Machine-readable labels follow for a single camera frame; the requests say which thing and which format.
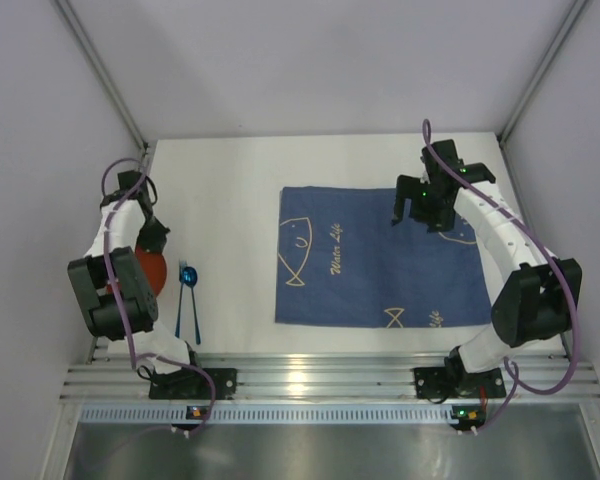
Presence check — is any purple cable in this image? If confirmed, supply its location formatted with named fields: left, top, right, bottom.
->
left=421, top=118, right=581, bottom=435
left=101, top=157, right=217, bottom=435

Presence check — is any blue fish placemat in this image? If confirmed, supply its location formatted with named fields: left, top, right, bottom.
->
left=275, top=187, right=491, bottom=329

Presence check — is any aluminium mounting rail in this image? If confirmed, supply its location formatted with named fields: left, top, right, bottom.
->
left=60, top=325, right=600, bottom=403

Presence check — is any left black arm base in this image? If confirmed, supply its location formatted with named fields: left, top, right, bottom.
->
left=145, top=368, right=238, bottom=400

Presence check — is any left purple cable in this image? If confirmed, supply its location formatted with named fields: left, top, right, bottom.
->
left=101, top=157, right=217, bottom=435

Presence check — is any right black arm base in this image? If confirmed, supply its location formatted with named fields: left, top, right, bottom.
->
left=413, top=367, right=507, bottom=404

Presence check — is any red plate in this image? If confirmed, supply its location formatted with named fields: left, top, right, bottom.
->
left=134, top=246, right=167, bottom=297

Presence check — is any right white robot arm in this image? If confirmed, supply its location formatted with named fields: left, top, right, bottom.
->
left=392, top=140, right=582, bottom=376

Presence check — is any slotted cable duct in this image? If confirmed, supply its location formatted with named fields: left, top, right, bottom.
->
left=82, top=403, right=486, bottom=425

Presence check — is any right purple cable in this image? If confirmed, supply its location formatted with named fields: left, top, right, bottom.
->
left=421, top=118, right=581, bottom=435

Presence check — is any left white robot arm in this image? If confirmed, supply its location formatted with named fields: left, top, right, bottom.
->
left=67, top=170, right=193, bottom=375

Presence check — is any blue metal spoon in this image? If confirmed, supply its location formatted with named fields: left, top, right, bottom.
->
left=181, top=265, right=202, bottom=345

